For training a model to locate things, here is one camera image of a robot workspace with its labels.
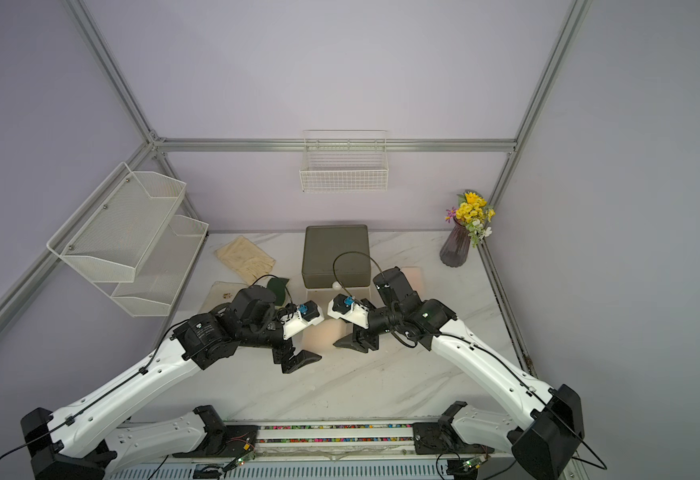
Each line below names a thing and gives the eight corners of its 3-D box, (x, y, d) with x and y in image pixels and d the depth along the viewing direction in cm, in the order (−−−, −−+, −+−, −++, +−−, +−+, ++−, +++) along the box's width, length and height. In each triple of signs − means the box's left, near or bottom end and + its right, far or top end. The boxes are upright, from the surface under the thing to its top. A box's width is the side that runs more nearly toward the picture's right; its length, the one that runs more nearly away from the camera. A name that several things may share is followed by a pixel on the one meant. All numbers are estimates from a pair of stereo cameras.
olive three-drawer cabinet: (309, 317, 102) (297, 274, 82) (315, 270, 115) (306, 223, 95) (368, 317, 102) (370, 274, 82) (367, 270, 115) (369, 223, 95)
